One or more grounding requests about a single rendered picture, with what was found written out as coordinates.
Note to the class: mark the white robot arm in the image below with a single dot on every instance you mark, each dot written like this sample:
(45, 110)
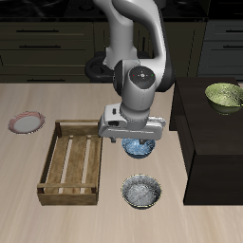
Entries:
(133, 38)

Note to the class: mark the grey bowl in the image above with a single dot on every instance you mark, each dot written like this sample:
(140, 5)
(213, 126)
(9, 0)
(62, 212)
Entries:
(141, 191)

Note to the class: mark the wooden slat tray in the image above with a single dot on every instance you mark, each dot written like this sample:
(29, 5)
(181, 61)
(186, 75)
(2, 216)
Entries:
(71, 161)

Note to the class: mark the dark wooden cabinet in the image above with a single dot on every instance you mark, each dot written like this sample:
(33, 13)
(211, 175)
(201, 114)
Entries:
(209, 139)

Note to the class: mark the blue bowl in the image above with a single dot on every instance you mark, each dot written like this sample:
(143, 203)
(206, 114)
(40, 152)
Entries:
(138, 148)

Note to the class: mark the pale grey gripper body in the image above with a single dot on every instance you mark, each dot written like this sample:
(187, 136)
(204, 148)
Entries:
(133, 130)

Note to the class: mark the red-rimmed white plate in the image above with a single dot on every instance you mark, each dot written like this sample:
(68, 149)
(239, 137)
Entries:
(26, 122)

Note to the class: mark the dark kitchen cupboards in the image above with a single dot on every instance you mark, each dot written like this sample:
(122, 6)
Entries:
(47, 41)

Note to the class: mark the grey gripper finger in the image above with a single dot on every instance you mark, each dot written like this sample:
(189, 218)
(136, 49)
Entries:
(113, 139)
(142, 141)

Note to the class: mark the green bowl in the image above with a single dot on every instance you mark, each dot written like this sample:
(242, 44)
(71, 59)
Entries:
(225, 98)

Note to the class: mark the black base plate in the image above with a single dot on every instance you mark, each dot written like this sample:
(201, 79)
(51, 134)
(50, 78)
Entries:
(95, 68)

